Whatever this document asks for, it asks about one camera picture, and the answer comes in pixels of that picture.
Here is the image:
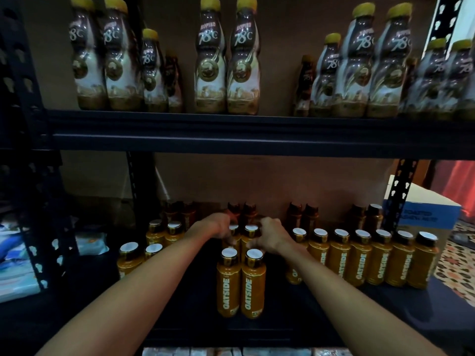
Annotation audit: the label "person's left hand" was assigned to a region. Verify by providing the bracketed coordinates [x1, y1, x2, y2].
[189, 211, 233, 240]

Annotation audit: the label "person's right hand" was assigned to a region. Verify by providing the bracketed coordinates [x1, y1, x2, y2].
[254, 216, 296, 255]

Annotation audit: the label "Oatside bottle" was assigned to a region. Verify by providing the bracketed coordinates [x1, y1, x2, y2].
[226, 222, 242, 253]
[242, 223, 261, 253]

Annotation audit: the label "orange Oatside bottles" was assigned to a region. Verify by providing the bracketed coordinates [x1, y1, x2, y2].
[116, 200, 442, 319]

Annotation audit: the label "black metal shelf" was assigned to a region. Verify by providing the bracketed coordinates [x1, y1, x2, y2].
[0, 0, 83, 356]
[30, 0, 475, 356]

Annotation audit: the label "row of yellow-capped coffee bottles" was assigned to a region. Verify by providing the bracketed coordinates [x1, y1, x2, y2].
[68, 0, 475, 119]

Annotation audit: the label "person's right forearm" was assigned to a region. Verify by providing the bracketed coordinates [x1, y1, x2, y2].
[278, 241, 446, 356]

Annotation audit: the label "person's left forearm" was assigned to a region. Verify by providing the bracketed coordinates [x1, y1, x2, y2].
[37, 226, 218, 356]

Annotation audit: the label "blue white cashew carton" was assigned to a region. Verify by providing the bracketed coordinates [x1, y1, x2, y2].
[382, 174, 463, 253]

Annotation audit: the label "flat white packet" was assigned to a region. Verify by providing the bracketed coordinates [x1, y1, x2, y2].
[242, 348, 313, 356]

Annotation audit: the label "brown wooden cabinet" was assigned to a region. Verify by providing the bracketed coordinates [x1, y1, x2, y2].
[412, 159, 439, 186]

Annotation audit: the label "red curtain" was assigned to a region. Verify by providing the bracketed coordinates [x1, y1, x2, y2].
[434, 161, 475, 220]

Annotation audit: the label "row of wet wipe packs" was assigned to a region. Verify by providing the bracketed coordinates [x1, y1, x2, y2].
[0, 215, 108, 303]

